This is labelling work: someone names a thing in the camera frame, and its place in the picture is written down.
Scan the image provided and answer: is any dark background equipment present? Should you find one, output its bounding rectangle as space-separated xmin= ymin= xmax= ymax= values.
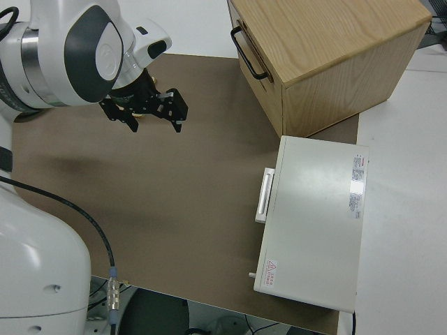
xmin=417 ymin=0 xmax=447 ymax=54

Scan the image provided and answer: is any light wooden drawer cabinet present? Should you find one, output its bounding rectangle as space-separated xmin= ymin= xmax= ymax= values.
xmin=227 ymin=0 xmax=432 ymax=139

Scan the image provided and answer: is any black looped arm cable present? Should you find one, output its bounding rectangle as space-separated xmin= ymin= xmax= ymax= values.
xmin=0 ymin=8 xmax=20 ymax=33

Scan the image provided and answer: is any white oven door handle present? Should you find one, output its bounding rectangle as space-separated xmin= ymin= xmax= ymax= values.
xmin=254 ymin=167 xmax=276 ymax=224

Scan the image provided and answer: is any black cable with metal connector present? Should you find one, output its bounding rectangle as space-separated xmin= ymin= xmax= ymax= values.
xmin=0 ymin=175 xmax=122 ymax=335

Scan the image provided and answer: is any black metal drawer handle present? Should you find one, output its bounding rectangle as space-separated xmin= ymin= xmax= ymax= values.
xmin=230 ymin=27 xmax=270 ymax=80

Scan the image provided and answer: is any dark round floor base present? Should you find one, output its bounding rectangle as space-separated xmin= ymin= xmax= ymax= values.
xmin=120 ymin=288 xmax=190 ymax=335

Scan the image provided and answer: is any white toaster oven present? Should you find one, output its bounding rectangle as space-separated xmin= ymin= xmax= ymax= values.
xmin=253 ymin=135 xmax=370 ymax=313

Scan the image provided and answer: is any brown table mat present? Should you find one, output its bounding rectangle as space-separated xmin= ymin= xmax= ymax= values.
xmin=10 ymin=52 xmax=360 ymax=335

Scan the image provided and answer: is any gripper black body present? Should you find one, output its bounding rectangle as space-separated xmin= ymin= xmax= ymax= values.
xmin=110 ymin=69 xmax=160 ymax=117

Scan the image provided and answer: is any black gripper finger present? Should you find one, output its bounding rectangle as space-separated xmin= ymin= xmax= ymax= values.
xmin=155 ymin=88 xmax=189 ymax=134
xmin=98 ymin=98 xmax=139 ymax=134

